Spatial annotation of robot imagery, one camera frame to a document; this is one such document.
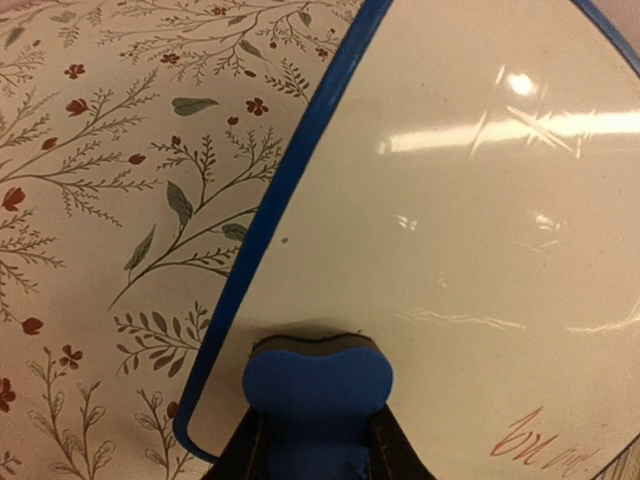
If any small blue-framed whiteboard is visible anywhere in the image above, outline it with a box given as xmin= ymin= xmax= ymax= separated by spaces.
xmin=174 ymin=1 xmax=639 ymax=479

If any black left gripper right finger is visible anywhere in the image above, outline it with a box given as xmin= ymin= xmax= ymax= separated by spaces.
xmin=367 ymin=405 xmax=436 ymax=480

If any blue whiteboard eraser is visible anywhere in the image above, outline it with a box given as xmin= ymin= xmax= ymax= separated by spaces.
xmin=242 ymin=333 xmax=393 ymax=479

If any floral patterned table mat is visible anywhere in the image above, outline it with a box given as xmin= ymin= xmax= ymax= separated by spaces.
xmin=1 ymin=1 xmax=360 ymax=479

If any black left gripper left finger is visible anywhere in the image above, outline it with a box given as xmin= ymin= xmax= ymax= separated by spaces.
xmin=202 ymin=408 xmax=269 ymax=480

